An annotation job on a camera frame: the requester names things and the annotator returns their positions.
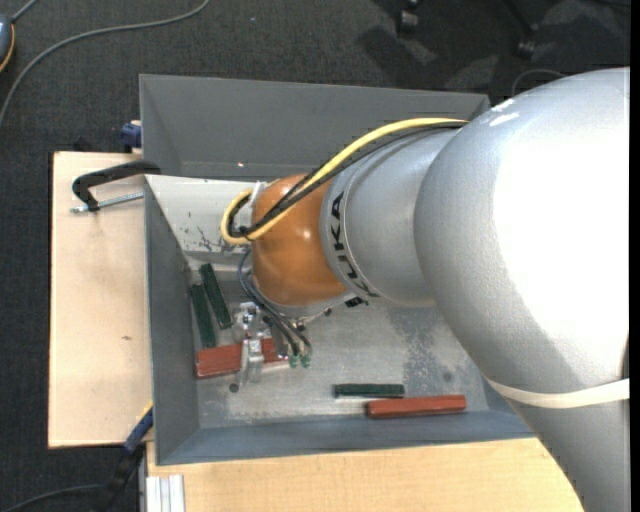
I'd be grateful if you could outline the red-brown flat block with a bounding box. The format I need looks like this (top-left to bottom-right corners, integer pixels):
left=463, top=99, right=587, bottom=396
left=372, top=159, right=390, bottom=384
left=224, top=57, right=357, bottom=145
left=194, top=338, right=282, bottom=380
left=364, top=394, right=468, bottom=421

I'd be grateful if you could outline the dark green flat block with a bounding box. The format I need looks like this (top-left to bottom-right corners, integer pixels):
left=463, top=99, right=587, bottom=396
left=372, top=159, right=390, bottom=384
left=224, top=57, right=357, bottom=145
left=198, top=262, right=234, bottom=330
left=189, top=282, right=218, bottom=350
left=333, top=382, right=407, bottom=400

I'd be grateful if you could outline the grey metal bin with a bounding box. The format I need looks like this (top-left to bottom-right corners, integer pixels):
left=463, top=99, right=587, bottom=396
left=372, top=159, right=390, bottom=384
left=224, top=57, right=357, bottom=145
left=138, top=73, right=537, bottom=467

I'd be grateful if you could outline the pale wood board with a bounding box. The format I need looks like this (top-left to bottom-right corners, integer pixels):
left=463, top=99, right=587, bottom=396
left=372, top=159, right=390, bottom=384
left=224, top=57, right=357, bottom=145
left=47, top=150, right=154, bottom=449

